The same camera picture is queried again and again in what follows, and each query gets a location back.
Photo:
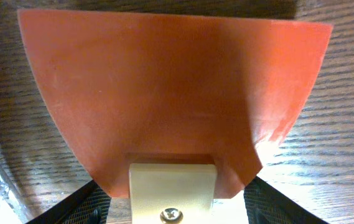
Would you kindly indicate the orange scraper with wooden handle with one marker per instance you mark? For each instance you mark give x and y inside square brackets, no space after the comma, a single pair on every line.
[170,111]

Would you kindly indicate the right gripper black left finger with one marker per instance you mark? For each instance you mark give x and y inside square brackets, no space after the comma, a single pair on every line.
[88,205]

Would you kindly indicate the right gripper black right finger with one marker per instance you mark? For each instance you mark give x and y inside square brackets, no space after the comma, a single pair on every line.
[266,205]

